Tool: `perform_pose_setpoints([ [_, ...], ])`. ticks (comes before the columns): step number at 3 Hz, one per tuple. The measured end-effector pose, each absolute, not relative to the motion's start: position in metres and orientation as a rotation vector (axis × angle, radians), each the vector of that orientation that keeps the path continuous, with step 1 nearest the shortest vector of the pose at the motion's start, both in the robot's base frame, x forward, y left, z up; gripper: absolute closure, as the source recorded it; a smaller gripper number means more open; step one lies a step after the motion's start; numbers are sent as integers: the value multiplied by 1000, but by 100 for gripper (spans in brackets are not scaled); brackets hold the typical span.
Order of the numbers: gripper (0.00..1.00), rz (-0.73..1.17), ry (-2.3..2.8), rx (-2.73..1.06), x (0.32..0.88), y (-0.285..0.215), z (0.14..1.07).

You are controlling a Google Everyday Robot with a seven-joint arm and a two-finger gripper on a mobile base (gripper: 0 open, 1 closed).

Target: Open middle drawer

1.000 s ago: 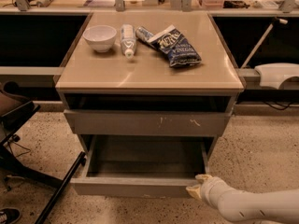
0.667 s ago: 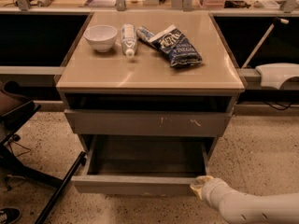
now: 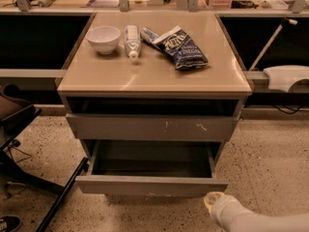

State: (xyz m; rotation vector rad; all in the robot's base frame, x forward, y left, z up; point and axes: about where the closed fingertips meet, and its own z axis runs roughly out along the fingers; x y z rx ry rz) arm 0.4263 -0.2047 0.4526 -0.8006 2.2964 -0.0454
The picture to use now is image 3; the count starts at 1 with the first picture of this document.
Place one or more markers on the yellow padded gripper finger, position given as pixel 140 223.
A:
pixel 213 202

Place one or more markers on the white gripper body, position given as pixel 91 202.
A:
pixel 223 209

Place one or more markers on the grey drawer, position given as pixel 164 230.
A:
pixel 156 128
pixel 151 168

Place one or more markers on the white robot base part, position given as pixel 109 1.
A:
pixel 283 78

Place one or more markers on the grey drawer cabinet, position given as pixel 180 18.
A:
pixel 114 85

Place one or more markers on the grey top drawer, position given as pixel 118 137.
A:
pixel 156 128

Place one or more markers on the blue vinegar chip bag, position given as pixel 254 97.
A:
pixel 178 45

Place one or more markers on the clear plastic water bottle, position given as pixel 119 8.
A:
pixel 132 42

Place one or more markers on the white bowl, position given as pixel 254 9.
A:
pixel 103 39

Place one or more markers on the black sneaker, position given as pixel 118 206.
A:
pixel 9 223

